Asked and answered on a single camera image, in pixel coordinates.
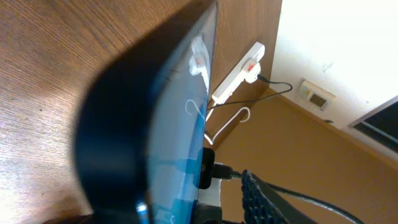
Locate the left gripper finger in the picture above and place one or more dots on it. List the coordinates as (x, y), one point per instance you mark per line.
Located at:
(263, 204)

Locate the blue Samsung Galaxy smartphone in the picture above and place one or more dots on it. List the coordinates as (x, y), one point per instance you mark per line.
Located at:
(138, 142)

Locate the white power strip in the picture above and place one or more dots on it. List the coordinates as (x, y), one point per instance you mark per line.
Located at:
(247, 69)

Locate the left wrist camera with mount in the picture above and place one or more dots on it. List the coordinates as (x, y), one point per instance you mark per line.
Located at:
(207, 207)

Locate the white wall socket box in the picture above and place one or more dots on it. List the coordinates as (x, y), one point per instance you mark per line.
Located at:
(311, 96)

